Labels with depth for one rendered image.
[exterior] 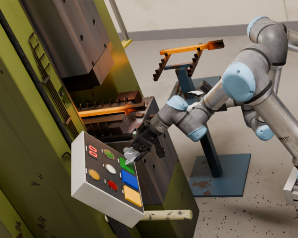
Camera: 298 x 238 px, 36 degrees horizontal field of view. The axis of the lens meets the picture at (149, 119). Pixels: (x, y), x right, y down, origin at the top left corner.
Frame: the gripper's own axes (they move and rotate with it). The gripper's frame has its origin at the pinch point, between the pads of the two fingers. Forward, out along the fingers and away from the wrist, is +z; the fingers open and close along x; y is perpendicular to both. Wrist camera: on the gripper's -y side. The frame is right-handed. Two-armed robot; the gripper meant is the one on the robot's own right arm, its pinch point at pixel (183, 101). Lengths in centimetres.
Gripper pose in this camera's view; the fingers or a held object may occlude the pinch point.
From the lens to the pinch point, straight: 221.5
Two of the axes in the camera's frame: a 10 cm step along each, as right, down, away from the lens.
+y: 3.3, 7.9, 5.2
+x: 2.7, -6.1, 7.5
